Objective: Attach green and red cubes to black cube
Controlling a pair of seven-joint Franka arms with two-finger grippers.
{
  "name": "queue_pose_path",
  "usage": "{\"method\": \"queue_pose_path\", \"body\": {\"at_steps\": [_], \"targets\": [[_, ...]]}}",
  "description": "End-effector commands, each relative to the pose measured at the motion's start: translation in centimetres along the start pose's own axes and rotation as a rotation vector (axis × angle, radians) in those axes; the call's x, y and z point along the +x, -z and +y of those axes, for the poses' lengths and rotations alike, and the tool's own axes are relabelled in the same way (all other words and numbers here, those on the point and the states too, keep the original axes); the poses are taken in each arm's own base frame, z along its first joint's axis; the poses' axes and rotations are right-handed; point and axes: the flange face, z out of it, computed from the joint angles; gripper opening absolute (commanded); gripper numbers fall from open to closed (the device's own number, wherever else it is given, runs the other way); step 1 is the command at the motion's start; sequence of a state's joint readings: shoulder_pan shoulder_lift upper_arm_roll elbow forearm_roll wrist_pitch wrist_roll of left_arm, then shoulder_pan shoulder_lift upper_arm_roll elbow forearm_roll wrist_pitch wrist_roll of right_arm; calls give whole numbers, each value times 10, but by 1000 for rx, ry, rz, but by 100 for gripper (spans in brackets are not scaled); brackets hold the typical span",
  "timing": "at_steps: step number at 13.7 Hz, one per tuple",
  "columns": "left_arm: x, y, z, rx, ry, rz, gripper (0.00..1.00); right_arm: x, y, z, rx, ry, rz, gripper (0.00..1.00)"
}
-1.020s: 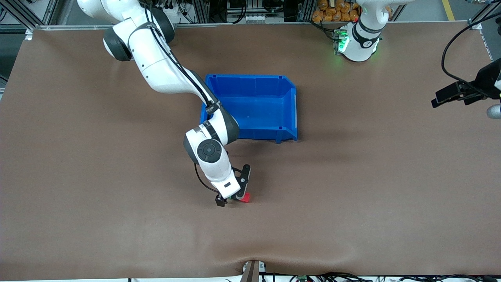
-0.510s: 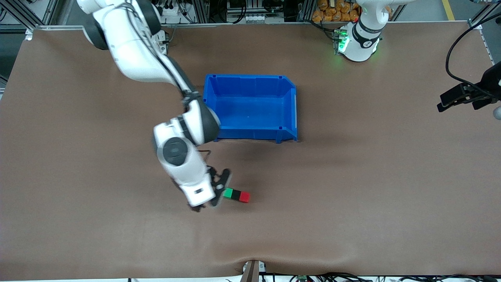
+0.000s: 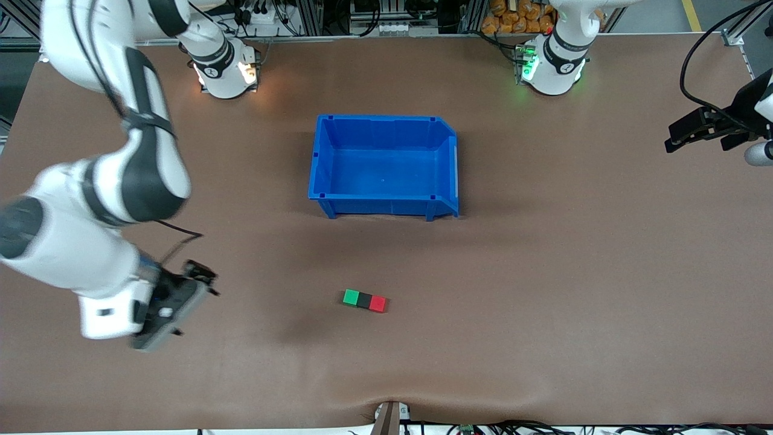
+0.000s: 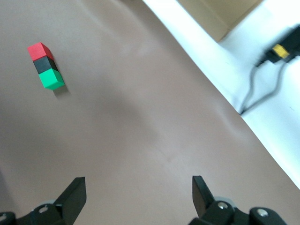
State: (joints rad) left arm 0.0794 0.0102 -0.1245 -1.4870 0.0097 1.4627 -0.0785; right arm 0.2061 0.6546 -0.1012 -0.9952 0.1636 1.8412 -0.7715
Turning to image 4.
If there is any brown table mat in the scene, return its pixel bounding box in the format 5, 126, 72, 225
0, 0, 300, 225

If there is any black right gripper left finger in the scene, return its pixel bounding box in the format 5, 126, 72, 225
0, 177, 87, 225

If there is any small red cube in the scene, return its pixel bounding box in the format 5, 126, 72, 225
27, 42, 52, 62

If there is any small black cube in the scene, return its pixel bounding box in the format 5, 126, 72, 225
33, 55, 59, 75

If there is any yellow black connector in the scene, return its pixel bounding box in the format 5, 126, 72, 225
257, 43, 292, 68

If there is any black cable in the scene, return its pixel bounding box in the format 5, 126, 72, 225
239, 61, 263, 115
241, 60, 288, 116

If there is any small green cube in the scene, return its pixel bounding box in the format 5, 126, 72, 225
37, 68, 65, 91

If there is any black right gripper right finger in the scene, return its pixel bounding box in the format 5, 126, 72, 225
188, 175, 289, 225

